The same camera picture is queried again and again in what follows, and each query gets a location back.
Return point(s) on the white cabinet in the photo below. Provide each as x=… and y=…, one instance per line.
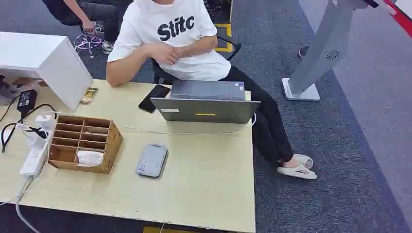
x=48, y=61

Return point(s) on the black power adapter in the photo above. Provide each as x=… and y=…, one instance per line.
x=26, y=100

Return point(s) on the chair wheel base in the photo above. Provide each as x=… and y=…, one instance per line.
x=87, y=41

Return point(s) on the white power strip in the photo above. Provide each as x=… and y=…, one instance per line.
x=34, y=156

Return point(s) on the grey kiosk stand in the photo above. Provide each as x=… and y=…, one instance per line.
x=322, y=48

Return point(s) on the black smartphone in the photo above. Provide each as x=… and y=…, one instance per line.
x=154, y=98

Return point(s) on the small patterned card packet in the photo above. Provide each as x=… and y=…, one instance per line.
x=89, y=95

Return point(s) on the person at desk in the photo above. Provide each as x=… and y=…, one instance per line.
x=180, y=35

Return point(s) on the white card stack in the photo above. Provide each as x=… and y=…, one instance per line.
x=89, y=158

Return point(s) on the wooden card box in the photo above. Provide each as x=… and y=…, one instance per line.
x=85, y=143

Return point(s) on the grey laptop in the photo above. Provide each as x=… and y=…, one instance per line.
x=206, y=103

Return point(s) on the white plug charger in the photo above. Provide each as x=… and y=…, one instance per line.
x=43, y=119

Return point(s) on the seated person in background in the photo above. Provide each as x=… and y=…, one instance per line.
x=93, y=14

